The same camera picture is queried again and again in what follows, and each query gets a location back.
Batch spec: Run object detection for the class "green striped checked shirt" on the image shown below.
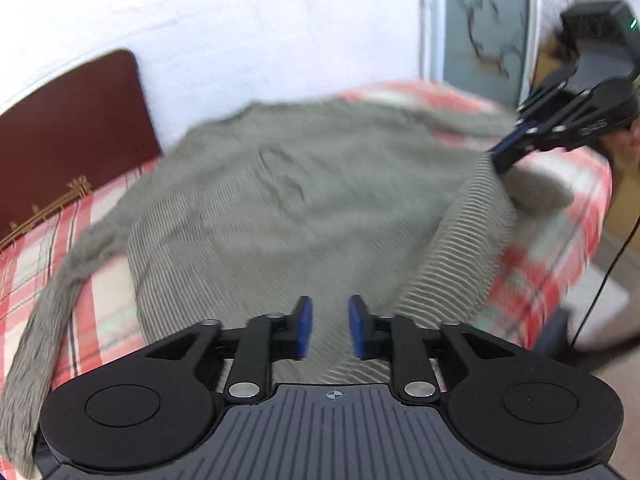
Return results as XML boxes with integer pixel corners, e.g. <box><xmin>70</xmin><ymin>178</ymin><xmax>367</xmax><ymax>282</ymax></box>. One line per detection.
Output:
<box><xmin>1</xmin><ymin>100</ymin><xmax>574</xmax><ymax>476</ymax></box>

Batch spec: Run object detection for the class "person's right hand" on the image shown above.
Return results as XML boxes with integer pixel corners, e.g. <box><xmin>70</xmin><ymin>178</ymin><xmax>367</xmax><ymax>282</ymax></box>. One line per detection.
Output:
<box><xmin>602</xmin><ymin>118</ymin><xmax>640</xmax><ymax>174</ymax></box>

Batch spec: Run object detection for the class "red plaid bed sheet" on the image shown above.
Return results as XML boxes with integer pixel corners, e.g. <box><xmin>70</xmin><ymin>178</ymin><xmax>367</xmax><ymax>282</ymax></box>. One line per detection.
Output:
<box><xmin>0</xmin><ymin>79</ymin><xmax>614</xmax><ymax>480</ymax></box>

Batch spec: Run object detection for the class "dark brown wooden board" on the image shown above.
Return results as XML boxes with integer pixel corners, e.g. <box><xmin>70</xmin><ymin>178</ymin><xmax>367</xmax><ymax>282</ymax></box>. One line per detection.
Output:
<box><xmin>1</xmin><ymin>49</ymin><xmax>160</xmax><ymax>247</ymax></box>

